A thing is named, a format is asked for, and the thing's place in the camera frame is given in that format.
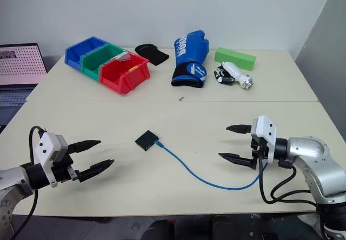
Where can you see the red plastic storage bin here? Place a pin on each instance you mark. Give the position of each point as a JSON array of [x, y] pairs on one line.
[[121, 76]]

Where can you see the green foam block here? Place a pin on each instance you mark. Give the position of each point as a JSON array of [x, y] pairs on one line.
[[235, 57]]

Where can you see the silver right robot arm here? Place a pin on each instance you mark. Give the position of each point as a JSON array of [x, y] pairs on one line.
[[313, 153]]

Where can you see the small black square box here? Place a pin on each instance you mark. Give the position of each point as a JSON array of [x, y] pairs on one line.
[[147, 140]]

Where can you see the blue boxing glove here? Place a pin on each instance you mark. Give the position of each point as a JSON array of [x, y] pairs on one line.
[[190, 53]]

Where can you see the yellow label tag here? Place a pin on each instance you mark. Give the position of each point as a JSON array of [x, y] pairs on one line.
[[133, 68]]

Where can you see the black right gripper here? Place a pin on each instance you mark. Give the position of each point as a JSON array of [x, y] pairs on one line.
[[258, 149]]

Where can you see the black fabric pad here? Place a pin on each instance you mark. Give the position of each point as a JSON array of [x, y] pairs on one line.
[[152, 53]]

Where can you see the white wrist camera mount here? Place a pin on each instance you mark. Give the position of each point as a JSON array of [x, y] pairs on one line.
[[266, 127], [46, 148]]

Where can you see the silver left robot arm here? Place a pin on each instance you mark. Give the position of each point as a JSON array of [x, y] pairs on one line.
[[16, 179]]

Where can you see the green plastic storage bin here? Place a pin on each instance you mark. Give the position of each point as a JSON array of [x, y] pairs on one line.
[[98, 59]]

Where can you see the laptop with pink screen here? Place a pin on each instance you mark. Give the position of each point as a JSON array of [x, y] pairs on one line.
[[19, 64]]

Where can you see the blue plastic storage bin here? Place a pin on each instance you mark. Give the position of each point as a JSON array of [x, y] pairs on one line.
[[78, 52]]

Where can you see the white robotic hand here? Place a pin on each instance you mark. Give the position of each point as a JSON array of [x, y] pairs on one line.
[[236, 72]]

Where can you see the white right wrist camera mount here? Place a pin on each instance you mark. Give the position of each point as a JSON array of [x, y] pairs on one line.
[[266, 127]]

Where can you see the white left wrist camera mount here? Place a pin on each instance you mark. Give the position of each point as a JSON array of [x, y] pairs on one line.
[[46, 148]]

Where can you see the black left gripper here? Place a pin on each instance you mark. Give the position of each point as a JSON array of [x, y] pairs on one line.
[[63, 169]]

